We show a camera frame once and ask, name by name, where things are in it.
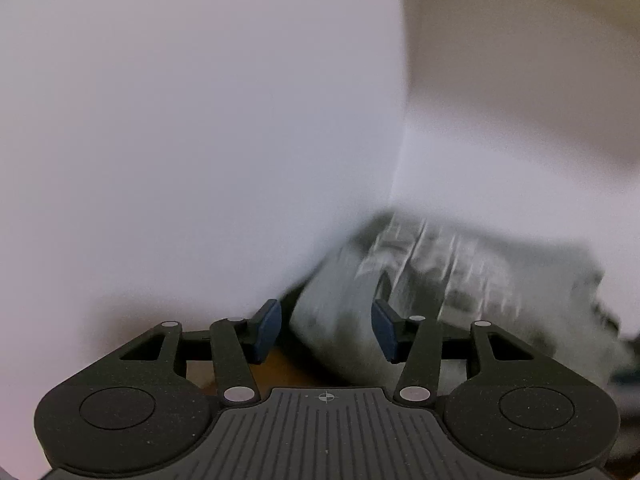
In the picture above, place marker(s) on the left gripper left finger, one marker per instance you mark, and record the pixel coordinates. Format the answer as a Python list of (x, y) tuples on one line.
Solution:
[(233, 345)]

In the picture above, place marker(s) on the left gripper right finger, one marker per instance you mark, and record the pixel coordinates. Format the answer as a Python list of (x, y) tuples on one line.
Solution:
[(421, 344)]

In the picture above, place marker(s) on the grey sweatshirt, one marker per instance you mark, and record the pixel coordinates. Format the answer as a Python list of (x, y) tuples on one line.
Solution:
[(541, 292)]

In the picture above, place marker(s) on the black fabric storage bag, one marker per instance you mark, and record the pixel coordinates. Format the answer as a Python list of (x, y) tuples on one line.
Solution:
[(625, 374)]

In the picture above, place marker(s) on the cream wall shelf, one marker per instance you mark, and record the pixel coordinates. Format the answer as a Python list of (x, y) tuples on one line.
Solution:
[(564, 70)]

